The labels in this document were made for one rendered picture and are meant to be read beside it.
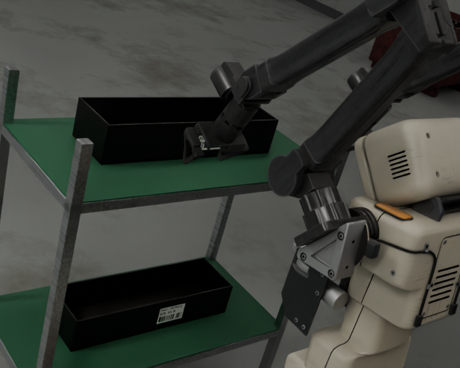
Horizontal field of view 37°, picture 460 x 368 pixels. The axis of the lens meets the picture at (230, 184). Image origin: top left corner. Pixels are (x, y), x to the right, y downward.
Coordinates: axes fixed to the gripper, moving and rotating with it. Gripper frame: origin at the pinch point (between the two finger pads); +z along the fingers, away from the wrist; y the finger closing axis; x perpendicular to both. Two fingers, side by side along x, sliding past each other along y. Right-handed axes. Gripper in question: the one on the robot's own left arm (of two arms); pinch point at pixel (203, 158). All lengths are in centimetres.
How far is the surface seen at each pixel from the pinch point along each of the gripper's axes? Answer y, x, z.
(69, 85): -129, -224, 237
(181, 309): -30, 7, 76
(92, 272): -44, -42, 146
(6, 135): 23, -38, 39
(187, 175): -13.9, -10.9, 24.5
